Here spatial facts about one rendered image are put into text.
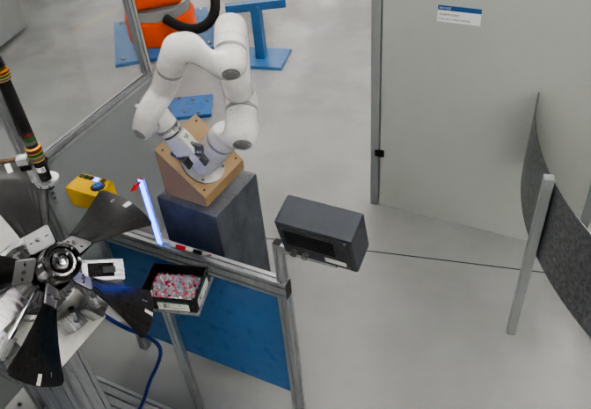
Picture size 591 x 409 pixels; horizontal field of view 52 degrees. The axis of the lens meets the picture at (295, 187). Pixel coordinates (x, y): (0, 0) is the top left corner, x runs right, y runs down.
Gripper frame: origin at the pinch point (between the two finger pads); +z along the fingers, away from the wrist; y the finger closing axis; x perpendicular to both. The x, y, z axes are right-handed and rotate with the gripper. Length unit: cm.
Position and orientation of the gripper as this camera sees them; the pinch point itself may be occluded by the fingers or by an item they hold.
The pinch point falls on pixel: (197, 163)
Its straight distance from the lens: 227.2
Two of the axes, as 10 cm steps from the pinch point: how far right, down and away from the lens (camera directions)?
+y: -7.9, 1.2, 6.0
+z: 5.0, 6.9, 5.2
